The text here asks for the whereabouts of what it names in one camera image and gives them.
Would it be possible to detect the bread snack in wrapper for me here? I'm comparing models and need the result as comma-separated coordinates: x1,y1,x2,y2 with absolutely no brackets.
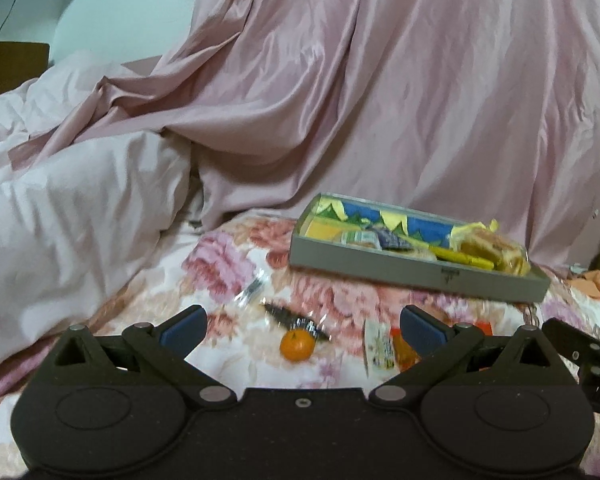
449,220,531,276

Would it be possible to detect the dark seaweed snack packet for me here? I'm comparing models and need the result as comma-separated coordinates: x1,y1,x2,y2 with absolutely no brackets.
263,304,330,341

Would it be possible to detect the orange red snack packet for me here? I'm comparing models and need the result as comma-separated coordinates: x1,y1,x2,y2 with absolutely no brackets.
389,324,494,374

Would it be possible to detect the clear wrapper with barcode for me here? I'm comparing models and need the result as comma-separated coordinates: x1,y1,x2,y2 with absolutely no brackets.
233,270,268,309

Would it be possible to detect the pink satin curtain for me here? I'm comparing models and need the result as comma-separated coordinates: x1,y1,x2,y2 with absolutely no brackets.
10,0,600,266

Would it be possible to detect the small orange mandarin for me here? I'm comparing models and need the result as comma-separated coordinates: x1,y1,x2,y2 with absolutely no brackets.
279,328,315,362

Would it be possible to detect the grey snack box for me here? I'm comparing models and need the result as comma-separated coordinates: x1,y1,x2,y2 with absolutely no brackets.
289,194,550,304

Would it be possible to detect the white green snack packet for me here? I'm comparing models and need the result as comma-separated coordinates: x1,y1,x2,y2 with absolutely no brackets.
363,320,398,380

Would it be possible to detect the pale pink duvet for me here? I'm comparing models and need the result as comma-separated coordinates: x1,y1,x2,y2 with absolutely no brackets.
0,53,190,364

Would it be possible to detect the wooden headboard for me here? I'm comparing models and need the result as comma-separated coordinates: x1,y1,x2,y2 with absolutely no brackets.
0,41,50,94

